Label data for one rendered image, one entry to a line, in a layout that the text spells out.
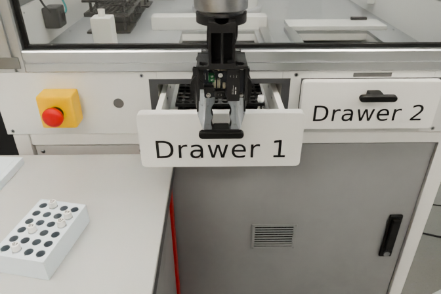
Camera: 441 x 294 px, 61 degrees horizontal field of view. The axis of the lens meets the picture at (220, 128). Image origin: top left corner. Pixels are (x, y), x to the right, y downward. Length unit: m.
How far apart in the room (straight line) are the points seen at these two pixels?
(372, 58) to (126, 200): 0.56
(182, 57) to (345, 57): 0.33
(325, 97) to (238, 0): 0.36
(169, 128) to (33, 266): 0.29
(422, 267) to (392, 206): 0.74
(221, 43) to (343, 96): 0.38
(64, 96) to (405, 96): 0.69
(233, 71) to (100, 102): 0.39
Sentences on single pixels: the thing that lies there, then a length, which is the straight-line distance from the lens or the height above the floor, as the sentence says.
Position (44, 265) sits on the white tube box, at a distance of 0.62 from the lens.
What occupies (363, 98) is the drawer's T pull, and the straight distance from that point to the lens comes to 0.80.
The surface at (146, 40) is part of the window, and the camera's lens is 0.78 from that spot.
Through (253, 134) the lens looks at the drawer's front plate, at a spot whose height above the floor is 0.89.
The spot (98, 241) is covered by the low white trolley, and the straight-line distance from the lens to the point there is 0.67.
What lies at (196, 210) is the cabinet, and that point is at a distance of 0.99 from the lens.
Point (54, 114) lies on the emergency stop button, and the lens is 0.80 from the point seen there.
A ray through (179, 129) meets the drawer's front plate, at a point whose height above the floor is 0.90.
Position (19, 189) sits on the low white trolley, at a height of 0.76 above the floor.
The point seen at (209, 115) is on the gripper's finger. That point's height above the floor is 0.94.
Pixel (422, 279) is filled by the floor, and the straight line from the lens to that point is 1.75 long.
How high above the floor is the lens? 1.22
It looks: 29 degrees down
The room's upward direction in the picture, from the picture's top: straight up
